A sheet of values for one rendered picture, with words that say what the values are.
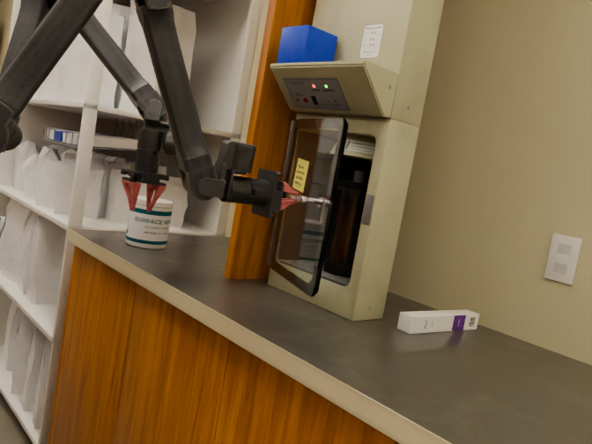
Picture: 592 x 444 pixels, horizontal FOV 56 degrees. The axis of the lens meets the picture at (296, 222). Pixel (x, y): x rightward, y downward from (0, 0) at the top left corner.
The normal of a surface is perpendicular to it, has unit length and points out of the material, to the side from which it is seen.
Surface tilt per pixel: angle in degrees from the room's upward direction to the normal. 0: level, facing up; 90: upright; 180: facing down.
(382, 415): 90
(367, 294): 90
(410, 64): 90
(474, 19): 90
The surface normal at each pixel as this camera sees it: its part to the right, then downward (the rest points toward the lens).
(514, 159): -0.74, -0.06
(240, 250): 0.65, 0.19
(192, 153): 0.35, 0.04
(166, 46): 0.40, 0.25
